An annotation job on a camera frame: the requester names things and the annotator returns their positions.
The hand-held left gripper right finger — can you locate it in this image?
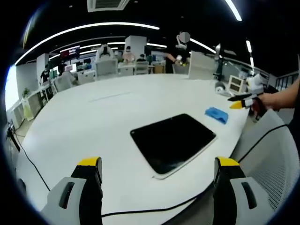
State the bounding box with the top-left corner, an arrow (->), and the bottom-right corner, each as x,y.
212,157 -> 274,225

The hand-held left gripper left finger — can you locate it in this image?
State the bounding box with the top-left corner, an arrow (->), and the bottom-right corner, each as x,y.
40,157 -> 104,225

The blue cleaning cloth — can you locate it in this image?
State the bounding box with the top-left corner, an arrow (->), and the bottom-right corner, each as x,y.
204,107 -> 229,125

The person's right hand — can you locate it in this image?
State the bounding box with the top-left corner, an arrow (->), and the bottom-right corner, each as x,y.
259,91 -> 283,112

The small white drawer cabinet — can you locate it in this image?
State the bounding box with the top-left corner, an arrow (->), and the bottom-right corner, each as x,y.
228,75 -> 247,94

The black stair railing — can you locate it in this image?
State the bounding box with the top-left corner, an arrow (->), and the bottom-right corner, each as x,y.
275,70 -> 300,91

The black desk lamp stand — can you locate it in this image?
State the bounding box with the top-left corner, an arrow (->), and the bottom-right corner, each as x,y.
212,43 -> 227,94

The white mesh office chair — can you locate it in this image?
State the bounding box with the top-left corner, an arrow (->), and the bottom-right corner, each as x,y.
228,109 -> 300,225

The grey partition panel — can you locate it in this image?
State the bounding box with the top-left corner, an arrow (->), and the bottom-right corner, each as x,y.
188,50 -> 218,80

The white robot figure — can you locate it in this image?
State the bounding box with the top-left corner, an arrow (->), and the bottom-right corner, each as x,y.
96,44 -> 116,60

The ceiling air vent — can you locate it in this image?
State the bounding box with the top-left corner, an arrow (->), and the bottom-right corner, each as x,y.
86,0 -> 131,13

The black cable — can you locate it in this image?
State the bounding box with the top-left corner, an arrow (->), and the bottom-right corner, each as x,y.
7,125 -> 200,218

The red wall screen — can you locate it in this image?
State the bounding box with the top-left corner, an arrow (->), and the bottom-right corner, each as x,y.
60,45 -> 81,59

